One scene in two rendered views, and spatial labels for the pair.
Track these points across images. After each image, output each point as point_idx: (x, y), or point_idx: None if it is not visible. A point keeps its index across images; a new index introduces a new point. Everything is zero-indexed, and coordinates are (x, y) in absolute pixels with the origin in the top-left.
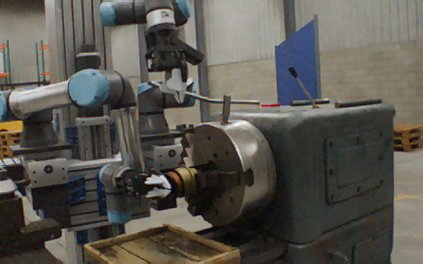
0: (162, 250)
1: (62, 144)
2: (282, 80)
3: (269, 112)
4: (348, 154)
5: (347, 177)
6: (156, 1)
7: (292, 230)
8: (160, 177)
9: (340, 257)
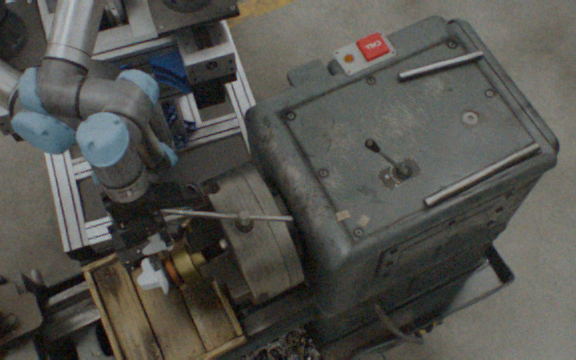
0: (170, 294)
1: (35, 57)
2: None
3: (317, 196)
4: (425, 241)
5: (417, 254)
6: (107, 180)
7: (320, 302)
8: (155, 274)
9: (379, 315)
